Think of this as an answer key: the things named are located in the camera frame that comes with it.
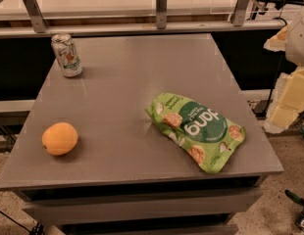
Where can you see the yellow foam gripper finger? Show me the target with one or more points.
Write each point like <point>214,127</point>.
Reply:
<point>288,102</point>
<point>277,42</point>

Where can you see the green rice chip bag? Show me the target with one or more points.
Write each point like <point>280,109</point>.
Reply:
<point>208,137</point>

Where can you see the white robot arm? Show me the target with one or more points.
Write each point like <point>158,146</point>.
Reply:
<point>294,43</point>

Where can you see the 7up soda can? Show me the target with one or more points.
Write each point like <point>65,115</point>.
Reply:
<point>66,55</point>

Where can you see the orange fruit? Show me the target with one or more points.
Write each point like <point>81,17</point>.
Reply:
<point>59,139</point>

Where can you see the grey table drawer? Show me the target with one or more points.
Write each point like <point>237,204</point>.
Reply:
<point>143,206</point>

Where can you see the right metal bracket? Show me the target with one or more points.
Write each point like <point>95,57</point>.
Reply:
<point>238,16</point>

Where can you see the metal bracket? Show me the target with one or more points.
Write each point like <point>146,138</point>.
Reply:
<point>37,21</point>
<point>238,16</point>
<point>161,14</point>

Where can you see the green handled tool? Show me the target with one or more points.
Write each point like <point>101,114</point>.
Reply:
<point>294,198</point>

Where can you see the middle metal bracket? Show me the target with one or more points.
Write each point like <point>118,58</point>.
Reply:
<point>161,14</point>

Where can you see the left metal bracket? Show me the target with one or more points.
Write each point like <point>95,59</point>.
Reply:
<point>37,21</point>

